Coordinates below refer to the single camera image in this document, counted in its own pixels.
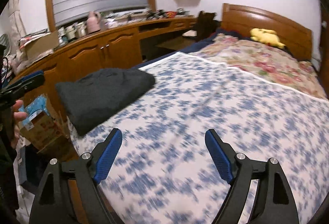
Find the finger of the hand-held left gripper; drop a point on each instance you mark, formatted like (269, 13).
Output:
(33, 75)
(30, 84)

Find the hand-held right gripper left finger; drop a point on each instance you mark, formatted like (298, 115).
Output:
(108, 154)

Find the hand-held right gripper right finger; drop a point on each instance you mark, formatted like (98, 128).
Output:
(219, 157)

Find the black zip jacket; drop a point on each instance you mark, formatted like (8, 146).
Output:
(102, 98)

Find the person's left hand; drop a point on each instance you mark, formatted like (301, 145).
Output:
(19, 111)

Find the plain cardboard box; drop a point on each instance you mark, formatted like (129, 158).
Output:
(41, 44)

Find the blue labelled cardboard box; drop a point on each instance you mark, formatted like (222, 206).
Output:
(43, 129)

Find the group of white bottles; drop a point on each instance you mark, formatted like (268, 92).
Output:
(74, 31)

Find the blue floral bedsheet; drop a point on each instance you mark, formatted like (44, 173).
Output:
(205, 98)

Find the wooden desk cabinet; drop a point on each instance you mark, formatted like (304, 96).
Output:
(102, 44)

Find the pink thermos jug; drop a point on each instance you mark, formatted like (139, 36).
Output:
(93, 23)

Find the small white box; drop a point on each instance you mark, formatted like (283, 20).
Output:
(111, 23)

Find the yellow plush toy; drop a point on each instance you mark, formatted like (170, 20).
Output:
(264, 36)

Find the dark chair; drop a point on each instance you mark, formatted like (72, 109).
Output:
(205, 23)

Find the black device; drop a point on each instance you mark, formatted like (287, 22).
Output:
(154, 14)

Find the wooden bed headboard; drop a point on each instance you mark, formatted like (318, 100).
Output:
(257, 18)

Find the red basket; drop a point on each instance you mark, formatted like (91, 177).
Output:
(171, 13)

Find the silver kettle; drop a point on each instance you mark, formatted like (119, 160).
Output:
(180, 11)

